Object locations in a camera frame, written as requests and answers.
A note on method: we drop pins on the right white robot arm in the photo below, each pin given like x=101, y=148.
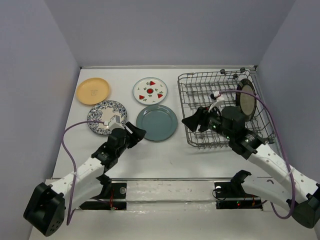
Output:
x=289, y=188

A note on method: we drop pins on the brown rimmed beige plate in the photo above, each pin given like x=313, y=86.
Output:
x=244, y=100

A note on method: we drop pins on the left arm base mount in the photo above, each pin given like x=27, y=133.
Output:
x=111, y=198

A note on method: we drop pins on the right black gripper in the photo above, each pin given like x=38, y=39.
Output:
x=192, y=122

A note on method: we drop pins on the blue floral plate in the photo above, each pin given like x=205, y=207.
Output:
x=104, y=111

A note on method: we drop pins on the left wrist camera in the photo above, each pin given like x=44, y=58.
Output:
x=113, y=122

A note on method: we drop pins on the white watermelon plate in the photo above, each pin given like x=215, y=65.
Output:
x=150, y=91

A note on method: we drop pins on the grey wire dish rack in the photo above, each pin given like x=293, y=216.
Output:
x=195, y=89

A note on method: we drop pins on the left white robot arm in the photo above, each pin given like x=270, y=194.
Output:
x=51, y=204

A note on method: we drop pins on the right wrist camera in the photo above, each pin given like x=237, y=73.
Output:
x=217, y=98

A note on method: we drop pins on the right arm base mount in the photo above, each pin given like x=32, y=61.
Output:
x=230, y=195

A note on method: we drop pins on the teal plate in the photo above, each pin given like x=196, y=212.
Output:
x=159, y=122

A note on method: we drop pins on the yellow bear plate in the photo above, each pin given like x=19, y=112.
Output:
x=92, y=91

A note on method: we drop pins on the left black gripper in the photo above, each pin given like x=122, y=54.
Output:
x=137, y=134

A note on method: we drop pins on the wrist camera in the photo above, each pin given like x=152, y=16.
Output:
x=217, y=98
x=113, y=122

